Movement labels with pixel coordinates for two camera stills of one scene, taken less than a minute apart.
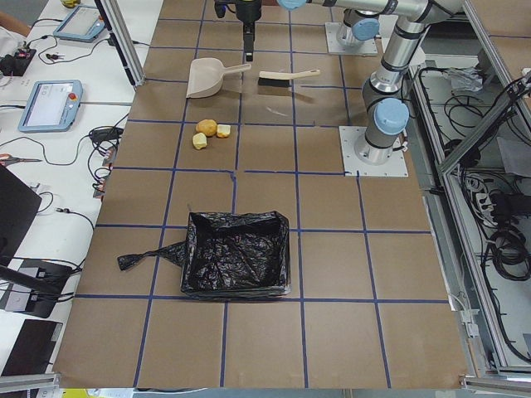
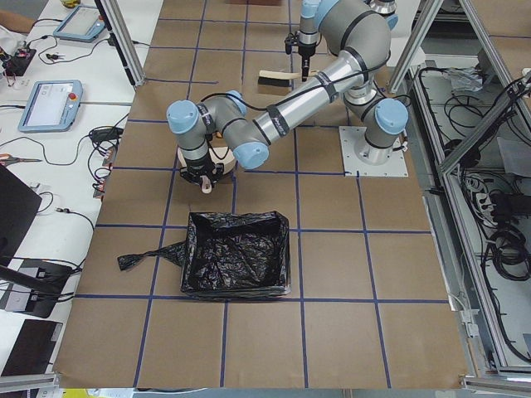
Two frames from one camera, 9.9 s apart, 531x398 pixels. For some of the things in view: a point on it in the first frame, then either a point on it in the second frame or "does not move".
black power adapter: (106, 133) does not move
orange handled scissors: (11, 159) does not move
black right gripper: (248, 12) to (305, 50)
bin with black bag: (230, 254) does not move
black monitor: (18, 204) does not move
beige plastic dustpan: (206, 76) to (220, 155)
